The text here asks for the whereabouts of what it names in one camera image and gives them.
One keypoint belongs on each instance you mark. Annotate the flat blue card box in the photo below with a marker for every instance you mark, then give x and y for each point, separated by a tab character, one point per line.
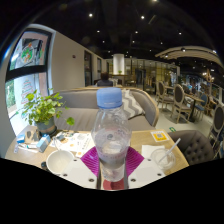
21	138

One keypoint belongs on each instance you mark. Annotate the yellow square card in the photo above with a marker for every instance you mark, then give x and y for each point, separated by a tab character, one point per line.
160	136

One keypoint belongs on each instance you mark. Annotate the small light blue carton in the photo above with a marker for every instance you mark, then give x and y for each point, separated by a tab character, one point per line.
43	143

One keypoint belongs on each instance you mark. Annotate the clear blue-capped water bottle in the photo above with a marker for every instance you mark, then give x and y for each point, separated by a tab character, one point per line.
111	133

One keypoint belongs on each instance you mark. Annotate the grey wood-framed sofa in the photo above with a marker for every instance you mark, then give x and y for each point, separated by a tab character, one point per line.
80	110

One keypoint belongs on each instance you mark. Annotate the grey tufted armchair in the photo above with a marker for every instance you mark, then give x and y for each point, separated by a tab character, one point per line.
195	146

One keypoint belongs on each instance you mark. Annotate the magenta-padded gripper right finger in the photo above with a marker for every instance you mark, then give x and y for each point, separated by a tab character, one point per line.
141	168

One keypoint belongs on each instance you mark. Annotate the clear plastic cup with straw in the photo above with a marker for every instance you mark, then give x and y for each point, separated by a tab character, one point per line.
163	158

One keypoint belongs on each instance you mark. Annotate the group of ceiling lights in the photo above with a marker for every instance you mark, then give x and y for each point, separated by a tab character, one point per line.
140	23

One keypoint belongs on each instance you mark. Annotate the group of dining chairs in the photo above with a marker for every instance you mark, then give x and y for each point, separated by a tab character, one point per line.
186	100

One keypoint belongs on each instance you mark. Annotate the green potted plant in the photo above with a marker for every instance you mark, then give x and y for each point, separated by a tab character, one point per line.
41	110

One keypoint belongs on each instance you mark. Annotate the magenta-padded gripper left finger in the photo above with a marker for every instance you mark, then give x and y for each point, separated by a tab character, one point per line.
83	168

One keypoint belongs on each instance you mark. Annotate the grey chevron pillow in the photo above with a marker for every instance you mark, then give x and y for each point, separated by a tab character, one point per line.
135	105

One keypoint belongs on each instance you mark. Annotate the person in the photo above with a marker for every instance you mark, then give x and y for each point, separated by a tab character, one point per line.
104	80

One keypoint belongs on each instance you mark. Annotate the printed paper menu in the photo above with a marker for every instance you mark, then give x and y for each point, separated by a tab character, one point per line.
78	141

